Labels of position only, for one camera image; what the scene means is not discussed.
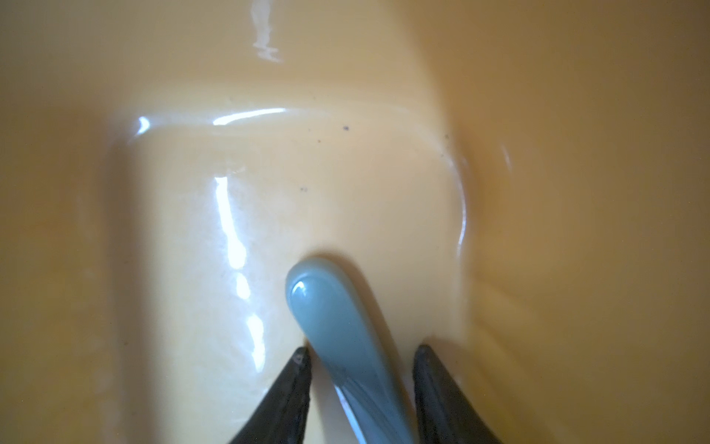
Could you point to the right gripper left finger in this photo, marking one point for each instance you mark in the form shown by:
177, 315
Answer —
281, 416

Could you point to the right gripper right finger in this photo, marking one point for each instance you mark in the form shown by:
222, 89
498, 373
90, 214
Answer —
444, 415

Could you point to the grey green folding knife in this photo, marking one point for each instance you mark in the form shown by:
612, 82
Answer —
329, 310

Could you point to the yellow plastic storage tray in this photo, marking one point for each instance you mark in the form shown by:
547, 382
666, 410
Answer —
524, 185

